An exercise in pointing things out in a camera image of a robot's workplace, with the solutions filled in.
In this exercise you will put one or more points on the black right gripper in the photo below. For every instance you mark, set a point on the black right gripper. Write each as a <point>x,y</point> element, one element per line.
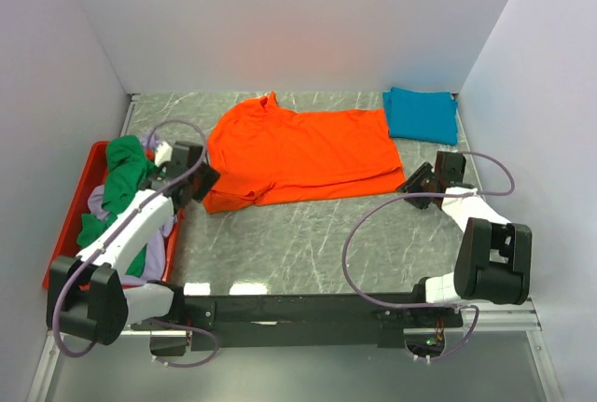
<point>424,171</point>

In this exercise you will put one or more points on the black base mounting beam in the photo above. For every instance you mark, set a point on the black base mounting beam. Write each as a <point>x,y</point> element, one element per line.
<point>292,320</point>

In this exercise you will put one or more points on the orange t shirt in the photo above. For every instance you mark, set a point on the orange t shirt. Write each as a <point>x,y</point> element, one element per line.
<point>266,154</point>

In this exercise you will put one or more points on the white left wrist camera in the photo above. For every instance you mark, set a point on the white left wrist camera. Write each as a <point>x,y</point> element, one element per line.
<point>162,153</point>

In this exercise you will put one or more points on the red plastic bin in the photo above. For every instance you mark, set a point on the red plastic bin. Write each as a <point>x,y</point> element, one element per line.
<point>94,173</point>

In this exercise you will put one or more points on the green t shirt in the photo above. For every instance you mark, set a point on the green t shirt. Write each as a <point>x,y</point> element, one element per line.
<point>121,178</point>

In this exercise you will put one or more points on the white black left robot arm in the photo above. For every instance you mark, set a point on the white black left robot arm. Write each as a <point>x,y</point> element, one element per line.
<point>87,297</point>

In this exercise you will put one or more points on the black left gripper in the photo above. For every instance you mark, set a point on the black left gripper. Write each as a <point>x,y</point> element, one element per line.
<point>210,177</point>

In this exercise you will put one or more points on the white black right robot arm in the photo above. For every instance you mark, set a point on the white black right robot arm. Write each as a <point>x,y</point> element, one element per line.
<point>493,263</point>

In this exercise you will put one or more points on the folded blue t shirt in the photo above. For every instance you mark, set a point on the folded blue t shirt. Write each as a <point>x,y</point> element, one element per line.
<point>421,116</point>

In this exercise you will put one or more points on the lavender t shirt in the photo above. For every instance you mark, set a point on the lavender t shirt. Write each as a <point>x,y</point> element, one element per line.
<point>156,253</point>

